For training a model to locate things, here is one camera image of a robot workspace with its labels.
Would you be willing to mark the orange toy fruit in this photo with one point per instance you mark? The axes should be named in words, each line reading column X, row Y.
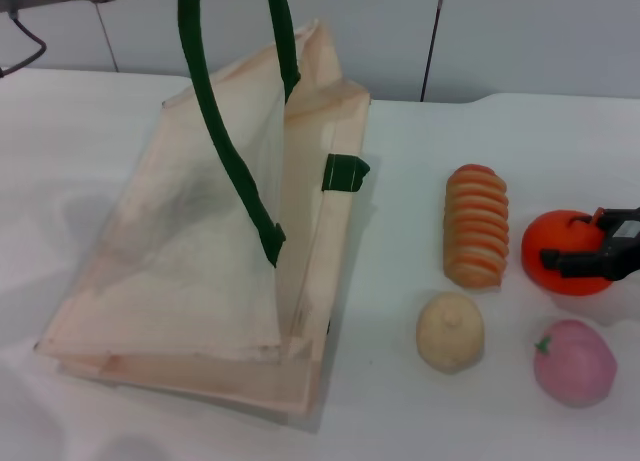
column 555, row 236

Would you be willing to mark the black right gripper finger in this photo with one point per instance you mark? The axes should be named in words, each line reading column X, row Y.
column 595, row 217
column 580, row 265

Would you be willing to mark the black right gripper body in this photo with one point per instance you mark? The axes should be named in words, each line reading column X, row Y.
column 622, row 246

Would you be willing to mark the beige toy potato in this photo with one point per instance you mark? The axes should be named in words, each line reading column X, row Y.
column 450, row 336

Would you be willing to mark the orange striped spiral bread toy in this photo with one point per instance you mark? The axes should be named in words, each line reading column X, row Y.
column 475, row 226

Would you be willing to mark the pink toy peach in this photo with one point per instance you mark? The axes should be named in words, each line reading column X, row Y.
column 575, row 366

